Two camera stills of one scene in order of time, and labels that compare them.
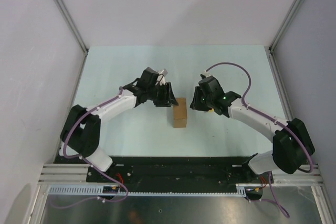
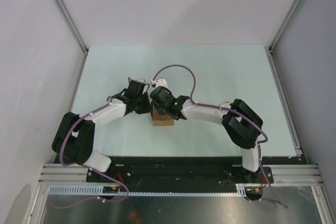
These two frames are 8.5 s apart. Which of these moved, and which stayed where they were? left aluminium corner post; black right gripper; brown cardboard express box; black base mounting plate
Moved: black right gripper; brown cardboard express box
Stayed: left aluminium corner post; black base mounting plate
